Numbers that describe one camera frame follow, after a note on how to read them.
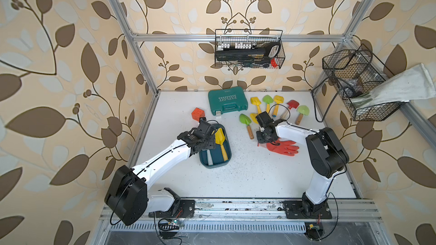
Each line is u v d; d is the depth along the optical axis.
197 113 1.02
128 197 0.40
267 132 0.71
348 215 0.72
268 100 1.14
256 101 1.14
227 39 0.91
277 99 1.15
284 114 1.06
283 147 0.92
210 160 0.86
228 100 1.09
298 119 1.05
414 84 0.57
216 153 0.91
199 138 0.60
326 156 0.49
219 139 0.96
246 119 1.04
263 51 0.81
